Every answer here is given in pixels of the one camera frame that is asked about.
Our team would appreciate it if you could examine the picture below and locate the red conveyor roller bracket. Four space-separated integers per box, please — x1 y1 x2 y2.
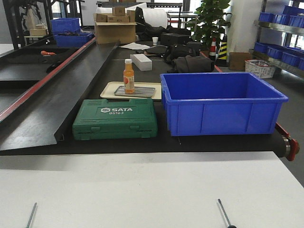
275 123 300 162

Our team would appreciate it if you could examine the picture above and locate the black yellow traffic cone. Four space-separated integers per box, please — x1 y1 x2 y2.
217 35 228 61

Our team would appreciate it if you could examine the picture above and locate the blue bin behind conveyor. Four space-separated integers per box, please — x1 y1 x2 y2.
51 18 81 35

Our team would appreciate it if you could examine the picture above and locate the white wire basket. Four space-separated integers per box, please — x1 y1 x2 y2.
245 59 276 79

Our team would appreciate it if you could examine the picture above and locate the beige plastic tray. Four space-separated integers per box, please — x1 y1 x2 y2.
100 82 162 101

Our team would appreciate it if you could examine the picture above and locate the white rectangular box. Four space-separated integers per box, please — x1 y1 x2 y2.
130 54 152 71

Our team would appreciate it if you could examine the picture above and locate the black bag on table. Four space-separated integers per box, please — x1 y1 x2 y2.
163 44 198 64

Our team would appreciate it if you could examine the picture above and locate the white paper cup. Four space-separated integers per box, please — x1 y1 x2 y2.
152 37 158 46

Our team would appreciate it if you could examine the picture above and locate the orange handled tool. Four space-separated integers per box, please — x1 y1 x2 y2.
40 50 56 56

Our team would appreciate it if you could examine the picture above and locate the large cardboard box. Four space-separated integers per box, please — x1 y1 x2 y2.
93 13 136 45

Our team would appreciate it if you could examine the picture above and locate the dark jacket on table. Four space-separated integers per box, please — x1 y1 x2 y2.
167 55 215 73

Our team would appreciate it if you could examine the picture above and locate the large blue plastic bin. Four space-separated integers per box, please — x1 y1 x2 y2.
160 72 288 136

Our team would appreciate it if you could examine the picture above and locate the small grey metal tray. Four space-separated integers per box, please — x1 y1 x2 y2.
114 85 156 98

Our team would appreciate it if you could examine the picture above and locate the orange juice bottle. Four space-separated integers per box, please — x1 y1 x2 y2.
123 58 135 94

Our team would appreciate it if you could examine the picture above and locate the red white traffic cone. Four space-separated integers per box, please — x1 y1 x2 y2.
209 37 216 61

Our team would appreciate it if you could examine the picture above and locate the green SATA tool case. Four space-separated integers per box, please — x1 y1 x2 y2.
72 98 158 141

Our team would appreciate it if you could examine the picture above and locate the brown cardboard box floor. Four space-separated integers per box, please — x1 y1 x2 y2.
228 52 253 71

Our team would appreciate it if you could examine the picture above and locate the green potted plant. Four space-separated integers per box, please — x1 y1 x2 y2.
187 0 231 48

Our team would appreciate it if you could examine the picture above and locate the green-black screwdriver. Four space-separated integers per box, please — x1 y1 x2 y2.
25 202 38 228
218 199 237 228

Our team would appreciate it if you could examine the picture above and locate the blue bin on conveyor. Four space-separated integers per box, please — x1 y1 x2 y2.
54 33 94 48

